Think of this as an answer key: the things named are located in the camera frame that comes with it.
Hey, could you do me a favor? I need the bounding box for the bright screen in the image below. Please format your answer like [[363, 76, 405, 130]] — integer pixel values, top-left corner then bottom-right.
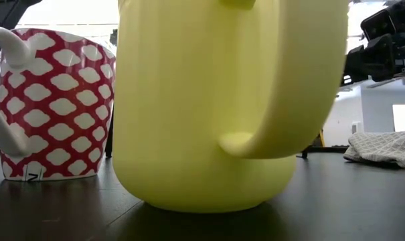
[[392, 104, 405, 132]]

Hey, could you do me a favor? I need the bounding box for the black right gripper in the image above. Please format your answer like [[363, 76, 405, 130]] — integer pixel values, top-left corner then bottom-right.
[[341, 33, 405, 87]]

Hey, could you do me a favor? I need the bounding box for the white crumpled cloth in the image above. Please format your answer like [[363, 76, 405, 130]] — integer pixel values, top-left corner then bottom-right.
[[342, 129, 405, 170]]

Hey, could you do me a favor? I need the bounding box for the yellow plastic mug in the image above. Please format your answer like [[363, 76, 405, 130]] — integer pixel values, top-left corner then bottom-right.
[[112, 0, 351, 214]]

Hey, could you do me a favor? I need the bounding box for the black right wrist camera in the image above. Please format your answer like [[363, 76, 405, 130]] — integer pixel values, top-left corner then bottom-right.
[[360, 9, 396, 42]]

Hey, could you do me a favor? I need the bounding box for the red white patterned mug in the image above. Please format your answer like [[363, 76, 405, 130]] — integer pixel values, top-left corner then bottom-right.
[[0, 26, 117, 183]]

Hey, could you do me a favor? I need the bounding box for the black aluminium table frame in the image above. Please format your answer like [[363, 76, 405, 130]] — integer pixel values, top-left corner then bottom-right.
[[309, 145, 349, 154]]

